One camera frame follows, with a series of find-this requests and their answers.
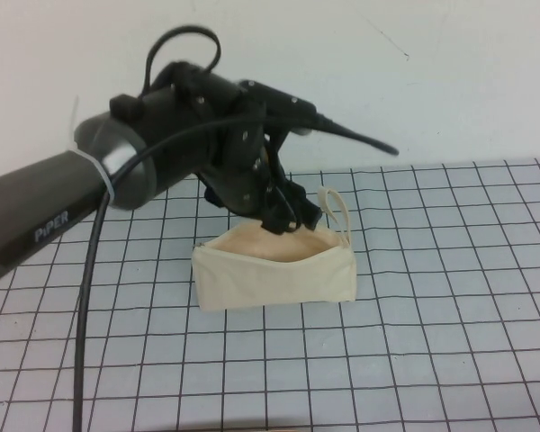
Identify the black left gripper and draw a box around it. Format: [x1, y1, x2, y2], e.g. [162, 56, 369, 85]
[196, 120, 323, 237]

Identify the cream canvas pencil case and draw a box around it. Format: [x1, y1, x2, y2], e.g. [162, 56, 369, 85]
[192, 186, 357, 313]

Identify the grey grid tablecloth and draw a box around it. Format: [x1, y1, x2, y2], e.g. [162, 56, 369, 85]
[0, 156, 540, 432]

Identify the white zip tie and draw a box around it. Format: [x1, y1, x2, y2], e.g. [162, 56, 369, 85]
[66, 94, 118, 200]

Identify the black camera plug cable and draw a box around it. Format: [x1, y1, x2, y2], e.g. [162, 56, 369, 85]
[314, 112, 401, 158]

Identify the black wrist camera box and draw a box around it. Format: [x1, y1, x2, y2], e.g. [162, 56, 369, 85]
[237, 77, 330, 137]

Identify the black looped cable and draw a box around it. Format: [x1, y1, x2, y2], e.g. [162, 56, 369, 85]
[139, 26, 222, 98]

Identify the long black cable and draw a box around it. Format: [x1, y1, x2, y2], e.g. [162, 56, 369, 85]
[71, 114, 271, 432]

